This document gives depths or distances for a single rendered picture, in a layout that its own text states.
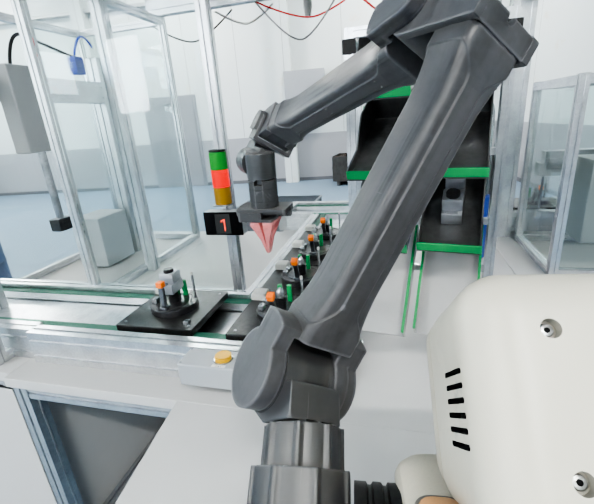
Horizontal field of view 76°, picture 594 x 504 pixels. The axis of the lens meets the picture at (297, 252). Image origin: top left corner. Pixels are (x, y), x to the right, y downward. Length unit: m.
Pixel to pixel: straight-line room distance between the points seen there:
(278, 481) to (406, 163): 0.27
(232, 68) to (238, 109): 0.89
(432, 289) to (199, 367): 0.58
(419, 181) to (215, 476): 0.67
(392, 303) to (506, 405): 0.74
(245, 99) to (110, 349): 8.85
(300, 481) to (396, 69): 0.42
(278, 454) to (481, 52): 0.37
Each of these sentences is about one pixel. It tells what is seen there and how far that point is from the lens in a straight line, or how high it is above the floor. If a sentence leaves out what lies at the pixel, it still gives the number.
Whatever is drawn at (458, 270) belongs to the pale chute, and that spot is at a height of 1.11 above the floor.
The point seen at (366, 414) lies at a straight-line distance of 0.92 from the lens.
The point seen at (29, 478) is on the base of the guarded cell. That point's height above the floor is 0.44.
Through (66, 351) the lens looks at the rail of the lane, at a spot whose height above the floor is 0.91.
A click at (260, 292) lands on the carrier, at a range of 1.18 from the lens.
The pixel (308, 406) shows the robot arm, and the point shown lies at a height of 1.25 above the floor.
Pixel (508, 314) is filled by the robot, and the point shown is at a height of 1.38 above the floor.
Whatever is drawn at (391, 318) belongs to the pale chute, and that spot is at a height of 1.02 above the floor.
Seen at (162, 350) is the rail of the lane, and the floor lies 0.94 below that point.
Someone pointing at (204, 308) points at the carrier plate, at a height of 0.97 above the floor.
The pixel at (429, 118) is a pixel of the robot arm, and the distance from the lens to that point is 0.36.
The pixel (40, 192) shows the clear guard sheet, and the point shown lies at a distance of 2.19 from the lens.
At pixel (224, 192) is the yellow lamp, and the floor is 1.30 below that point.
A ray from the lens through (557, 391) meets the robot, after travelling 0.24.
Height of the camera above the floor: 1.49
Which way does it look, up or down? 19 degrees down
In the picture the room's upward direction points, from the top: 4 degrees counter-clockwise
